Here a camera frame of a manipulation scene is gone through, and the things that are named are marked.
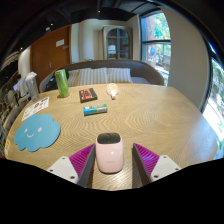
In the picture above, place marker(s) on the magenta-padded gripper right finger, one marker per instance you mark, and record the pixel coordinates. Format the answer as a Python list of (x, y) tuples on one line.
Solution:
[(165, 166)]

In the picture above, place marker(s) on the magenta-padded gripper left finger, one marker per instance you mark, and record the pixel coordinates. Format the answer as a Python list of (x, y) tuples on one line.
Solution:
[(63, 168)]

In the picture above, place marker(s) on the pink and black computer mouse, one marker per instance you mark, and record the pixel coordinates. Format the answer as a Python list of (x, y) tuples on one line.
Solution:
[(109, 155)]

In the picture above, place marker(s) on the blue cloud-shaped mouse pad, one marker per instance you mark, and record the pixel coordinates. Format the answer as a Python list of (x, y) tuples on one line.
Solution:
[(36, 132)]

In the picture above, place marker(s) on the yellow label sticker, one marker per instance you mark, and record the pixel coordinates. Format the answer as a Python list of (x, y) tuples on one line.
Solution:
[(7, 147)]

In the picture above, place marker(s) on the white sticker sheet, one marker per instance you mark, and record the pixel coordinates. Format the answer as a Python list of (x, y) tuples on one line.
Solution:
[(36, 108)]

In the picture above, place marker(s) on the small green and blue pack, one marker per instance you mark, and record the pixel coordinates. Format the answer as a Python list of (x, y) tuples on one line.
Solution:
[(95, 109)]

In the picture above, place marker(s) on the black box with red print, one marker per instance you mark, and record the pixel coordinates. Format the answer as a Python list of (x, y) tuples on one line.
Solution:
[(88, 95)]

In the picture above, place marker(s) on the large side window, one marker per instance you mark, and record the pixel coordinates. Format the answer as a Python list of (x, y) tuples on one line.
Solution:
[(215, 103)]

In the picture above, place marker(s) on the black backpack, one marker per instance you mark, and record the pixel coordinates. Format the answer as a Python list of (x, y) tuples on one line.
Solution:
[(50, 85)]

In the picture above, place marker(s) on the green drink can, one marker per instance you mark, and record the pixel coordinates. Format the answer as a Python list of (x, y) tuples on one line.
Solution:
[(62, 83)]

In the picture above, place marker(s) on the group of chairs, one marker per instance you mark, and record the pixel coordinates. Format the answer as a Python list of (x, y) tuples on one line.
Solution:
[(11, 100)]

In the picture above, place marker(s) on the striped cushion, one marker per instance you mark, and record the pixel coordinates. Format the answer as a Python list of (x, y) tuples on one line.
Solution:
[(119, 75), (93, 76), (72, 78)]

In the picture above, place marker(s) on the brown curved sofa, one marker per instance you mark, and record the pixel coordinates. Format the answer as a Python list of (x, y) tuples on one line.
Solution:
[(146, 71)]

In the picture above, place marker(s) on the brown wooden door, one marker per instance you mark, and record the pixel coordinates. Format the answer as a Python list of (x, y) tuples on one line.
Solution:
[(48, 56)]

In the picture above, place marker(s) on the black-framed window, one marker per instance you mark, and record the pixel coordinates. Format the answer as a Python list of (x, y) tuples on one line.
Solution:
[(156, 46)]

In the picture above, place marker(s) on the white door sign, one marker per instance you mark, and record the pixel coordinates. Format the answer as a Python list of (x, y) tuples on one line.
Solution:
[(60, 42)]

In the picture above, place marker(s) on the glass-door cabinet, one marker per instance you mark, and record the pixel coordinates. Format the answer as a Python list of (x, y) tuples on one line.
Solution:
[(117, 43)]

